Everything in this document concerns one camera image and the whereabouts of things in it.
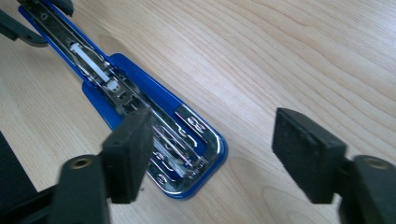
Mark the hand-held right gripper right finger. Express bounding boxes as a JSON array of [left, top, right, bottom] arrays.
[[272, 106, 396, 224]]

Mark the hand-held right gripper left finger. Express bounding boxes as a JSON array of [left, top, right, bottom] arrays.
[[49, 107, 154, 224]]

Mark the blue stapler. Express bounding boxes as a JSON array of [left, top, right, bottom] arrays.
[[17, 0, 229, 200]]

